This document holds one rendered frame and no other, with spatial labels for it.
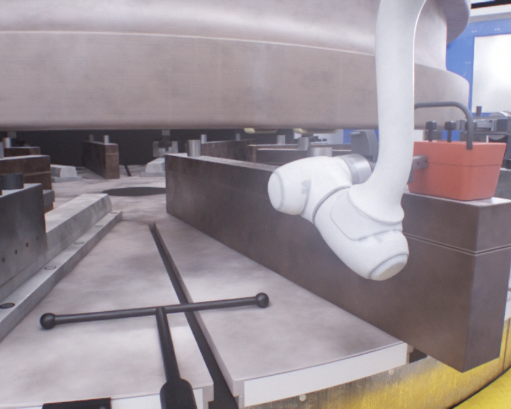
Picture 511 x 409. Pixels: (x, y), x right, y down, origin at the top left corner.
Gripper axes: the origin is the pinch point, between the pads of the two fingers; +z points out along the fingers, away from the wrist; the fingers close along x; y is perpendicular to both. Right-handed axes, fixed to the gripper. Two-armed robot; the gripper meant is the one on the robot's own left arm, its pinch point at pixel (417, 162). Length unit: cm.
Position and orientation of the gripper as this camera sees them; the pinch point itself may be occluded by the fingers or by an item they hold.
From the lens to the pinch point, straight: 107.4
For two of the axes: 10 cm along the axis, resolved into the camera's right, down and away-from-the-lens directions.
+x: 4.7, 1.5, -8.7
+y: 1.1, 9.7, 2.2
